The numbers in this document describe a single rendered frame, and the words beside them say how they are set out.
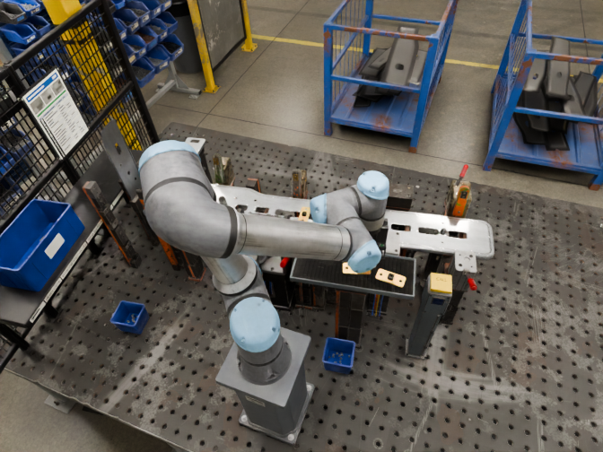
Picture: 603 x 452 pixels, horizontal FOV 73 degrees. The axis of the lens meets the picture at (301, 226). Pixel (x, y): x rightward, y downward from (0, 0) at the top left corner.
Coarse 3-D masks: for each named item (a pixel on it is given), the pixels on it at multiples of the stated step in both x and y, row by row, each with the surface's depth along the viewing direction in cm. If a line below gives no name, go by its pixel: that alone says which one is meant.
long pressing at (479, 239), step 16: (224, 192) 174; (240, 192) 173; (256, 192) 173; (272, 208) 166; (288, 208) 166; (400, 224) 157; (416, 224) 157; (432, 224) 156; (448, 224) 156; (464, 224) 156; (480, 224) 155; (400, 240) 152; (416, 240) 152; (432, 240) 151; (448, 240) 151; (464, 240) 151; (480, 240) 150; (480, 256) 145
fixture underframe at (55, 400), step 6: (48, 390) 204; (48, 396) 219; (54, 396) 215; (60, 396) 212; (48, 402) 218; (54, 402) 214; (60, 402) 217; (66, 402) 216; (72, 402) 217; (60, 408) 215; (66, 408) 215; (174, 450) 199; (180, 450) 183
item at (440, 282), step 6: (432, 276) 122; (438, 276) 122; (444, 276) 122; (450, 276) 122; (432, 282) 121; (438, 282) 121; (444, 282) 121; (450, 282) 121; (432, 288) 120; (438, 288) 120; (444, 288) 120; (450, 288) 119
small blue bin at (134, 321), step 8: (120, 304) 165; (128, 304) 166; (136, 304) 164; (120, 312) 165; (128, 312) 171; (136, 312) 170; (144, 312) 165; (112, 320) 161; (120, 320) 166; (128, 320) 169; (136, 320) 159; (144, 320) 166; (120, 328) 164; (128, 328) 162; (136, 328) 161
